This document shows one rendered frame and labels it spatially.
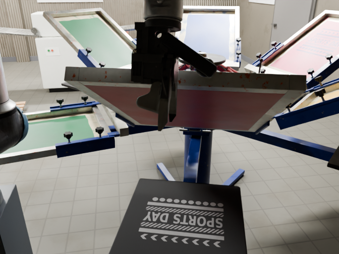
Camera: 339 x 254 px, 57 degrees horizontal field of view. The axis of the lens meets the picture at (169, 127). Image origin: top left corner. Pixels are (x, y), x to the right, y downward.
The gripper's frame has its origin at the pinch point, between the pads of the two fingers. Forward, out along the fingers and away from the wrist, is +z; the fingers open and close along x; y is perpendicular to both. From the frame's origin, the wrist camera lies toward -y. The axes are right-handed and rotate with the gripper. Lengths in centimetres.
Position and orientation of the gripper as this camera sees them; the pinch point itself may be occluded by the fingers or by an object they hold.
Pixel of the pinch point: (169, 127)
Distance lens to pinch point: 61.7
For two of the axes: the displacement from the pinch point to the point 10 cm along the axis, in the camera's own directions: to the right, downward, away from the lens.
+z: -0.4, 9.9, 1.3
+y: -9.9, -0.6, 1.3
